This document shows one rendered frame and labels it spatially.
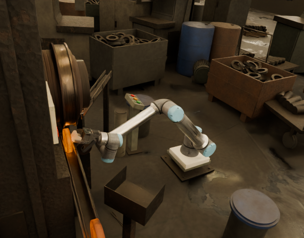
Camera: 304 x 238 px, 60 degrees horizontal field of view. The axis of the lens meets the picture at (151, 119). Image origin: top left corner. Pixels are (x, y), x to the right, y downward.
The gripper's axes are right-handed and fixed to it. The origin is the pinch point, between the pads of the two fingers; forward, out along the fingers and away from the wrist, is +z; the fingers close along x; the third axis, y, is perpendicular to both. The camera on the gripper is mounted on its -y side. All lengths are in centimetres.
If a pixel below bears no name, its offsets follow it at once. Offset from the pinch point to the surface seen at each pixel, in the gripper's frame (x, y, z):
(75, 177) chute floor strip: 24.8, -10.6, -2.6
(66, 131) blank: 1.5, 5.9, 2.4
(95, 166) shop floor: -52, -62, -51
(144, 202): 52, -5, -35
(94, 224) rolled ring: 70, 2, 1
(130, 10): -358, 71, -162
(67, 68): 16, 50, 15
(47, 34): -269, 3, -16
